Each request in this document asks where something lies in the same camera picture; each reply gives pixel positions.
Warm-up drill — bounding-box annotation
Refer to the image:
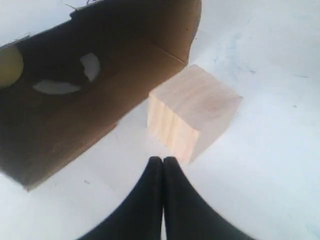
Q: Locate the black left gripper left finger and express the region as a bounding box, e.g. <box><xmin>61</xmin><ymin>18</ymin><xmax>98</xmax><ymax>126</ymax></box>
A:
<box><xmin>80</xmin><ymin>156</ymin><xmax>163</xmax><ymax>240</ymax></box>

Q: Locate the printed cardboard box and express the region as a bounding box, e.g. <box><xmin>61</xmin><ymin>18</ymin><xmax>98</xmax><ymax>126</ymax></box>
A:
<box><xmin>0</xmin><ymin>0</ymin><xmax>202</xmax><ymax>190</ymax></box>

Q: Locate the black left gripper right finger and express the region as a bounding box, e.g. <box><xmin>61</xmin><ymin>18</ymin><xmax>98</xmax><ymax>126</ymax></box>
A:
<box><xmin>162</xmin><ymin>156</ymin><xmax>252</xmax><ymax>240</ymax></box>

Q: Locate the yellow tennis ball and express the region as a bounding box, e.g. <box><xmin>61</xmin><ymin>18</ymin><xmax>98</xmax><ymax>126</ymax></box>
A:
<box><xmin>0</xmin><ymin>45</ymin><xmax>24</xmax><ymax>89</ymax></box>

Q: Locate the light wooden cube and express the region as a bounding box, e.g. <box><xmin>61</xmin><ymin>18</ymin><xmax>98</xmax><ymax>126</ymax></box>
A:
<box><xmin>147</xmin><ymin>64</ymin><xmax>243</xmax><ymax>164</ymax></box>

